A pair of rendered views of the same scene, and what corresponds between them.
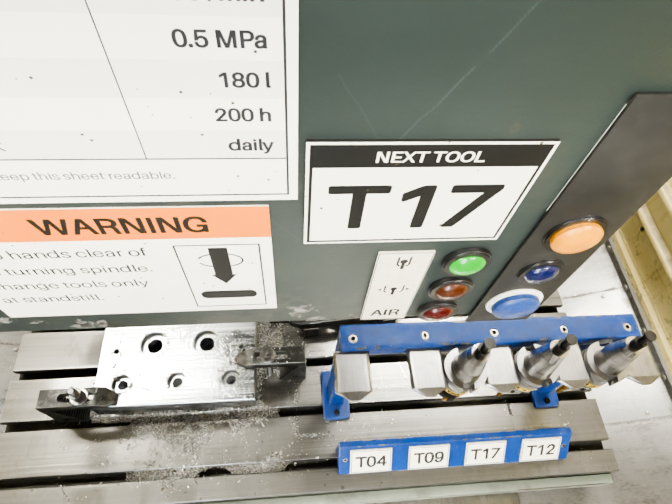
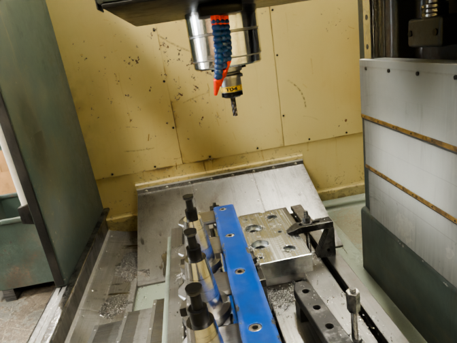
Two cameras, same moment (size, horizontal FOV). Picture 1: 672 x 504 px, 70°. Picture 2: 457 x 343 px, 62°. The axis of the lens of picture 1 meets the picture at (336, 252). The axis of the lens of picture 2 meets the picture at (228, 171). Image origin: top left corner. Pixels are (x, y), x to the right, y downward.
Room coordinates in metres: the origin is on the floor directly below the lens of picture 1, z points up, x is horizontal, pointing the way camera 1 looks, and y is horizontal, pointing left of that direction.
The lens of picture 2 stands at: (0.36, -0.70, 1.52)
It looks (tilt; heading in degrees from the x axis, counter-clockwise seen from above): 18 degrees down; 96
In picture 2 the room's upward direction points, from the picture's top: 9 degrees counter-clockwise
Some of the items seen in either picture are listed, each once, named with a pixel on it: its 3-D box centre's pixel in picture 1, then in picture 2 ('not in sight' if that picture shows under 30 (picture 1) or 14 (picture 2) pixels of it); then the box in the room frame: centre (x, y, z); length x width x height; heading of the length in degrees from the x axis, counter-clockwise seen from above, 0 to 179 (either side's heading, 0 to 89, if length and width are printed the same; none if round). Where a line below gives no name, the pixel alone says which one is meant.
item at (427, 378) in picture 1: (427, 372); (199, 248); (0.24, -0.16, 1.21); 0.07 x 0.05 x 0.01; 11
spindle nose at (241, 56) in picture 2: not in sight; (224, 38); (0.30, 0.21, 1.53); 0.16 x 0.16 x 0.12
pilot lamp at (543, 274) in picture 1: (540, 273); not in sight; (0.15, -0.12, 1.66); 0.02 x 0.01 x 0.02; 101
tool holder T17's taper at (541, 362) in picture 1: (548, 356); (200, 282); (0.27, -0.32, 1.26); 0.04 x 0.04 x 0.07
